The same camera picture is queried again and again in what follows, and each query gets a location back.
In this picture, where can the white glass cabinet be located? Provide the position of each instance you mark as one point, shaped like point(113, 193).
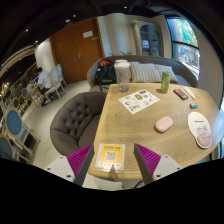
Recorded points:
point(148, 39)

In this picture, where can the grey sofa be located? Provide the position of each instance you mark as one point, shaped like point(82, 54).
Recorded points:
point(184, 75)

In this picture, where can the beige pen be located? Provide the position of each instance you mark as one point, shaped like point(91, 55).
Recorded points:
point(189, 92)

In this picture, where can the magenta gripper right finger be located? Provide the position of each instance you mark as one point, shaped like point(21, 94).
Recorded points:
point(152, 165)

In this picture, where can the white pig mouse pad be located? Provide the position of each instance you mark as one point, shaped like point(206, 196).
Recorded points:
point(200, 129)

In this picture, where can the blue round-back chair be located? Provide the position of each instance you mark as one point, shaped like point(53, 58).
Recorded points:
point(17, 129)

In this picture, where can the clear shaker bottle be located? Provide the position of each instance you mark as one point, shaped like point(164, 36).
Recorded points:
point(122, 70)

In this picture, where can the seated person in white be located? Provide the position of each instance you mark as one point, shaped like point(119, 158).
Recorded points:
point(44, 84)

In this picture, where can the white sticker sheet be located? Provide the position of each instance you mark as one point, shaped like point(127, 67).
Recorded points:
point(138, 101)

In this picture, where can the window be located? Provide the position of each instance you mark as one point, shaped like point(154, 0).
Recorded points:
point(185, 47)

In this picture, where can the pink computer mouse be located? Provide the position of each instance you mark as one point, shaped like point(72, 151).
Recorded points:
point(163, 124)

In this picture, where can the grey tufted armchair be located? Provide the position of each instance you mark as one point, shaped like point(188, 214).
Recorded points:
point(75, 124)

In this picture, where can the green can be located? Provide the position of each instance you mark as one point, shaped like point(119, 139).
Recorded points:
point(165, 81)

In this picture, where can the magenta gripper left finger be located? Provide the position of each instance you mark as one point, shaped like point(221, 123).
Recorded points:
point(73, 167)

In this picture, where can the white chair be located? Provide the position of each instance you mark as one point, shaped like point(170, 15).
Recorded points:
point(55, 83)

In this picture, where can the wooden door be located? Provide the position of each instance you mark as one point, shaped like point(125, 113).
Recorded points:
point(76, 48)

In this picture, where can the yellow QR code sign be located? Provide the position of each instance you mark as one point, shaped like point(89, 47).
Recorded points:
point(110, 156)

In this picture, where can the black red rectangular case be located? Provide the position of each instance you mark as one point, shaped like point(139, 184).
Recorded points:
point(181, 94)

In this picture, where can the black orange backpack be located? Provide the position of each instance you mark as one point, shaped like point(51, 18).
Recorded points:
point(105, 73)

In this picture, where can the light striped cushion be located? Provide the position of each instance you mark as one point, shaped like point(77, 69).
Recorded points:
point(168, 70)

